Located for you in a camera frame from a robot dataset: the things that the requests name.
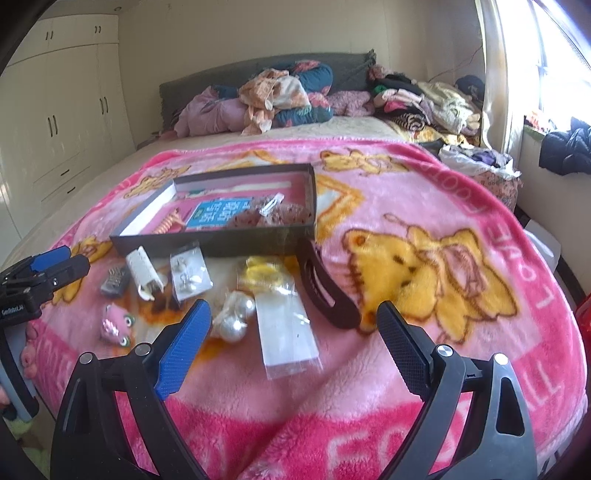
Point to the beige orange cloth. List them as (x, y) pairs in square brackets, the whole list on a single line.
[(272, 90)]

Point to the pink package with blue label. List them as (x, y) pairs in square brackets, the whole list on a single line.
[(212, 214)]

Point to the clear bag with white card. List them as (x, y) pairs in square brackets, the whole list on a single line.
[(286, 337)]

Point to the pink bear print blanket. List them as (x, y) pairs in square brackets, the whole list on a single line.
[(378, 194)]

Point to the pile of clothes on bed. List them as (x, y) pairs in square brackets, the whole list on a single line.
[(207, 78)]

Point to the brown lace scrunchie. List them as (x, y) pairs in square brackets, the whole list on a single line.
[(291, 213)]

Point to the earrings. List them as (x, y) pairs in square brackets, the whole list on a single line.
[(187, 277)]

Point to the black cardboard box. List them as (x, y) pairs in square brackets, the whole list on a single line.
[(207, 242)]

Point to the window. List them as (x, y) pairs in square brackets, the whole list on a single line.
[(563, 46)]

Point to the black jacket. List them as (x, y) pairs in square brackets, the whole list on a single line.
[(563, 147)]

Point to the cream wardrobe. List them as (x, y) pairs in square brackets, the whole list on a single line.
[(69, 92)]

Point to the yellow accessory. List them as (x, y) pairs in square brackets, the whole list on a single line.
[(265, 274)]

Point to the person's left hand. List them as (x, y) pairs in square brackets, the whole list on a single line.
[(30, 360)]

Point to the pink fuzzy cloth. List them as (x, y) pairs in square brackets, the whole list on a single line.
[(351, 102)]

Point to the pink fuzzy hair clip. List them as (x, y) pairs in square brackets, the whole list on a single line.
[(113, 325)]

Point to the dark teal floral quilt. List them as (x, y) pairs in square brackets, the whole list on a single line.
[(314, 74)]

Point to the floral fabric bag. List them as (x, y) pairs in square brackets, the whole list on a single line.
[(496, 187)]

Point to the pink quilt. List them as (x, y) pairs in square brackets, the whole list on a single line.
[(212, 113)]

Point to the silver hair clip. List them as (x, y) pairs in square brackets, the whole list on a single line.
[(270, 204)]

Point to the cream curtain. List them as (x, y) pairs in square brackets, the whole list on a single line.
[(503, 69)]

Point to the maroon hair claw clip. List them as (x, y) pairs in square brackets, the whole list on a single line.
[(334, 307)]

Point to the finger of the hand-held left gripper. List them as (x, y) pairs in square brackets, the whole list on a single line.
[(48, 259), (64, 274)]

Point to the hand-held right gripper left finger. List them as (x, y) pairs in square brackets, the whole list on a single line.
[(184, 350)]

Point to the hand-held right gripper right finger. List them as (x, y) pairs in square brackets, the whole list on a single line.
[(401, 350)]

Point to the beige bed sheet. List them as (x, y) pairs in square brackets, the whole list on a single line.
[(106, 175)]

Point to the grey hair claw clip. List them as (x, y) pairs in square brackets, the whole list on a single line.
[(113, 282)]

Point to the plastic bag of clothes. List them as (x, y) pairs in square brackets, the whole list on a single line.
[(461, 159)]

